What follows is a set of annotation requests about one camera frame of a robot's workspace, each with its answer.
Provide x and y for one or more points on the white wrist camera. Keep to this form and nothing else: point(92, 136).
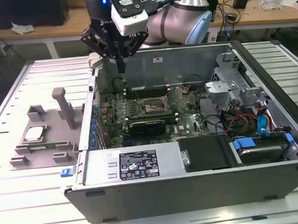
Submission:
point(131, 22)

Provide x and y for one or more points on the green motherboard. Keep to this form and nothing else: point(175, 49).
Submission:
point(187, 125)

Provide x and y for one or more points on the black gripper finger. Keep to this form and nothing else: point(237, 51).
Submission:
point(139, 41)
point(95, 43)

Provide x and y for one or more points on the green RAM stick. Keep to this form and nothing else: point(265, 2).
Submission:
point(47, 146)
point(151, 118)

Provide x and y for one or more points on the clear plastic bag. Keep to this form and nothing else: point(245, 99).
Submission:
point(270, 1)

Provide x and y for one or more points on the hard disk in blue carrier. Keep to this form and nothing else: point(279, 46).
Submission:
point(261, 152)

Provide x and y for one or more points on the small black box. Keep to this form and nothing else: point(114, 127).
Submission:
point(240, 1)

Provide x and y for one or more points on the crumpled white paper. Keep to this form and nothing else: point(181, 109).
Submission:
point(22, 28)

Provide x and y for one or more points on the black graphics card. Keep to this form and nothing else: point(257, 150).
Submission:
point(147, 128)

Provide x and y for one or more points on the grey parts rack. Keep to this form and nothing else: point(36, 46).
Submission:
point(55, 137)

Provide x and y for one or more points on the silver CPU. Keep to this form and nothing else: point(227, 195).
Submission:
point(34, 134)

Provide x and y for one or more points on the blue plastic clip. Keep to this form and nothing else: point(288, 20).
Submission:
point(66, 172)

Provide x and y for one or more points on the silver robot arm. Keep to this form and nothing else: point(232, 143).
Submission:
point(174, 20)

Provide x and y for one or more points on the wooden desk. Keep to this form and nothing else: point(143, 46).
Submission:
point(72, 23)

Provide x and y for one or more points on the round coin battery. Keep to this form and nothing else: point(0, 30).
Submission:
point(184, 90)

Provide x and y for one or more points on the silver power supply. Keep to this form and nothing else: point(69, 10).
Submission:
point(97, 167)

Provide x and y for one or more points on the CPU socket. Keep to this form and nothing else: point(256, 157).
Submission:
point(151, 108)

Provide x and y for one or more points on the black plastic shroud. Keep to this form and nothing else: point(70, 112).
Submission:
point(203, 153)

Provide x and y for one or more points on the metal drive cage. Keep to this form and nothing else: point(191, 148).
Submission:
point(220, 87)

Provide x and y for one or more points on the open PC case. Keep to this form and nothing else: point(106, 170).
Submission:
point(193, 195)

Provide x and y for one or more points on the black computer tower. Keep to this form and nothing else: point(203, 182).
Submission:
point(28, 10)

